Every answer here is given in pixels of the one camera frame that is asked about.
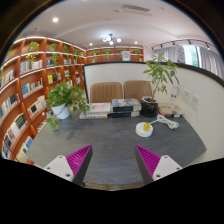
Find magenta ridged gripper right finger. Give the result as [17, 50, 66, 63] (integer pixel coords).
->
[134, 144, 184, 186]

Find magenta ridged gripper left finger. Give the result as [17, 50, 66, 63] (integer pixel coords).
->
[44, 144, 94, 187]

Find small yellow device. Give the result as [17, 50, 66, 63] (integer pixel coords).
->
[143, 122, 150, 131]

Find white book stack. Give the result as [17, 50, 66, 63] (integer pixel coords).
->
[79, 103, 111, 119]

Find dark book stack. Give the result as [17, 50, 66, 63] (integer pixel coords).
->
[111, 99, 142, 118]

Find leafy plant in white pot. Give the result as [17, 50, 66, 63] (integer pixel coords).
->
[46, 82, 89, 131]

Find left tan chair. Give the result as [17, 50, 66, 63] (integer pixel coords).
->
[90, 82, 123, 103]

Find tan chair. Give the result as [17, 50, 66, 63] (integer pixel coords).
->
[90, 82, 123, 103]
[123, 80, 152, 101]

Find right tan chair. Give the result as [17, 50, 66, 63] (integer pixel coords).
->
[123, 80, 152, 101]

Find tall plant in black pot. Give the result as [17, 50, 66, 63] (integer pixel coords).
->
[141, 53, 179, 117]

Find wooden bookshelf with books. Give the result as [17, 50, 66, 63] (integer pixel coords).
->
[0, 36, 86, 162]

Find white window curtain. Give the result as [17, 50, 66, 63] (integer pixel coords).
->
[153, 45, 224, 80]

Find ceiling lamp cluster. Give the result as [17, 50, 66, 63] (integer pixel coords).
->
[102, 34, 114, 45]

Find white charger cable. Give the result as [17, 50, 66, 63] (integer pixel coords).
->
[149, 114, 180, 130]

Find flat books by wall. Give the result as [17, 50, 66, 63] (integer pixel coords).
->
[158, 103, 184, 118]

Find white wall socket panel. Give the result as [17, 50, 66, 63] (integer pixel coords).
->
[169, 86, 200, 111]

